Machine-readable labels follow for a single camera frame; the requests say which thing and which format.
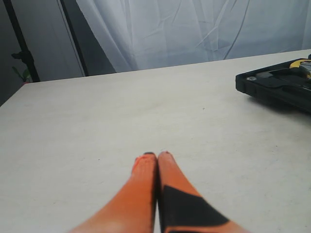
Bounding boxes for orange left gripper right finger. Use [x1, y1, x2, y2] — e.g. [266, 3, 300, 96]
[158, 151, 248, 233]

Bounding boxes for grey metal tool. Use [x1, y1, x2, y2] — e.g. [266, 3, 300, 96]
[246, 70, 286, 81]

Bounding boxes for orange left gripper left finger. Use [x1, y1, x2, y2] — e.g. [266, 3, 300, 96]
[70, 152, 157, 233]

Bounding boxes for white backdrop curtain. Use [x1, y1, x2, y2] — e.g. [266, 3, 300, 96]
[77, 0, 311, 72]

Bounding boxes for yellow black tape measure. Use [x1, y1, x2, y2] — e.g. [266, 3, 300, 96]
[290, 59, 311, 79]

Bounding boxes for black plastic tool case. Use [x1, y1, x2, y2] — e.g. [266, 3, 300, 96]
[235, 56, 311, 113]

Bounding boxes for green plant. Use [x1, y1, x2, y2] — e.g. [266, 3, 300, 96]
[12, 67, 32, 83]

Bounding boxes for black stand pole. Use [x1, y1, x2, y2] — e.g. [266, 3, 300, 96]
[3, 0, 40, 83]

